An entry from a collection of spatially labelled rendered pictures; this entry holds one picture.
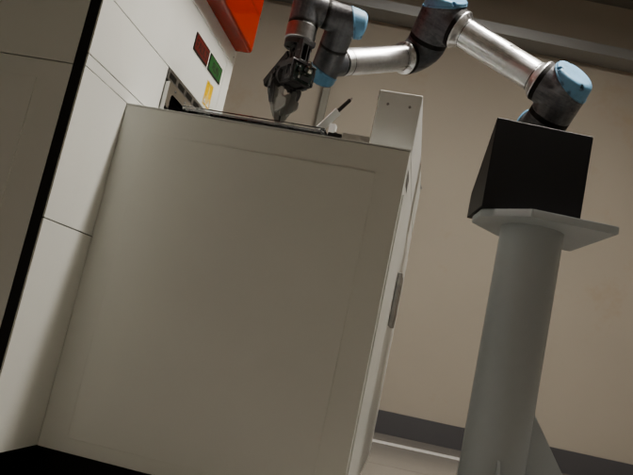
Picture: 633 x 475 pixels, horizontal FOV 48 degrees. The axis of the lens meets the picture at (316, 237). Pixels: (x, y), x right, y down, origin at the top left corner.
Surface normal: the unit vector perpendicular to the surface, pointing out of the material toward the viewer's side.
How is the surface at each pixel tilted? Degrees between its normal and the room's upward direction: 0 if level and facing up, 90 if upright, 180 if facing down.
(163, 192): 90
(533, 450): 90
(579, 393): 90
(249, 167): 90
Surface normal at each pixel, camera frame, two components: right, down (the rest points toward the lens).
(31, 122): -0.14, -0.18
